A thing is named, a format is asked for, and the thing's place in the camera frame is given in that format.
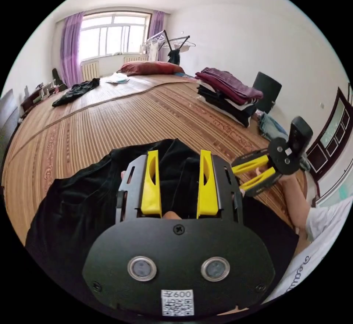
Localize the bed with woven mat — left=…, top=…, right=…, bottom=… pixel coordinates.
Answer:
left=1, top=71, right=309, bottom=247

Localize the person's right hand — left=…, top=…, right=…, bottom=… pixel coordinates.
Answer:
left=279, top=175, right=300, bottom=192

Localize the black chair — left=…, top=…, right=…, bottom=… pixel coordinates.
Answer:
left=252, top=71, right=282, bottom=114

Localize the pale crumpled cloth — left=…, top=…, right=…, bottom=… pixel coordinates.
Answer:
left=104, top=72, right=130, bottom=85

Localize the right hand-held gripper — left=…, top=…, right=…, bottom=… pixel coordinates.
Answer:
left=231, top=137, right=301, bottom=197

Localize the red pillow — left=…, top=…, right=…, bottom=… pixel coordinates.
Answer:
left=117, top=61, right=185, bottom=77

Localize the blue denim garment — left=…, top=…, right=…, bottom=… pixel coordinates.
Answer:
left=258, top=112, right=290, bottom=141

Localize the clothes drying rack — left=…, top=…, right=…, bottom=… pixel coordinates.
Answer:
left=142, top=29, right=196, bottom=64

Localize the window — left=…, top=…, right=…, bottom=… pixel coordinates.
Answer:
left=80, top=12, right=151, bottom=60

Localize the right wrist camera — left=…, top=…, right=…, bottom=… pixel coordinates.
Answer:
left=286, top=116, right=314, bottom=155

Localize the dark wooden cupboard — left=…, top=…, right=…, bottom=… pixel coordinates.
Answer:
left=305, top=86, right=353, bottom=182

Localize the person's body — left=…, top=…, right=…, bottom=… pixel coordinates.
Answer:
left=260, top=196, right=353, bottom=304

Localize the black crumpled garment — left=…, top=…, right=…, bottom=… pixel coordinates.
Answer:
left=51, top=78, right=101, bottom=107

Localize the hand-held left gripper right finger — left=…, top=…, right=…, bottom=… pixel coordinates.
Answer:
left=196, top=149, right=222, bottom=218

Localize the person's right forearm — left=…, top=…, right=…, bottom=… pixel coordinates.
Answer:
left=284, top=186, right=311, bottom=234

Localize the pile of clothes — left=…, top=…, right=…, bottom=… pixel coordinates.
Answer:
left=195, top=67, right=264, bottom=128

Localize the white radiator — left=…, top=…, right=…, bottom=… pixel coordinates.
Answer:
left=81, top=61, right=100, bottom=82

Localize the purple curtain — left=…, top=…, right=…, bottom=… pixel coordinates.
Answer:
left=60, top=11, right=85, bottom=87
left=149, top=10, right=165, bottom=61

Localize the dark wooden desk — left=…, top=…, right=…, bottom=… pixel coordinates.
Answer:
left=21, top=80, right=67, bottom=119

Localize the black short sleeve shirt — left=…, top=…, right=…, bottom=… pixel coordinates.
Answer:
left=25, top=138, right=300, bottom=302

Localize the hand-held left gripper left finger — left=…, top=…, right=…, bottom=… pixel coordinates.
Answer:
left=140, top=149, right=163, bottom=218

